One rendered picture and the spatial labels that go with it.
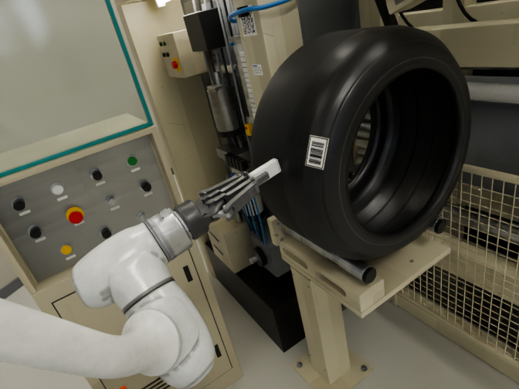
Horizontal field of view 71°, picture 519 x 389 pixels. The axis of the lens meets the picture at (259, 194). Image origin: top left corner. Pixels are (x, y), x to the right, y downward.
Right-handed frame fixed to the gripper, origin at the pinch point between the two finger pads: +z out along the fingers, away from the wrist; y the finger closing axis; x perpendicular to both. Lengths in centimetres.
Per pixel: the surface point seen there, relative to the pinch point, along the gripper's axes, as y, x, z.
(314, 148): -9.4, -3.9, 7.3
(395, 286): -10, 46, 20
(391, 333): 28, 131, 46
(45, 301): 57, 29, -62
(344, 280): -3.8, 38.2, 8.6
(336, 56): -4.7, -16.1, 21.3
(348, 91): -10.3, -10.9, 17.5
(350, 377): 23, 125, 14
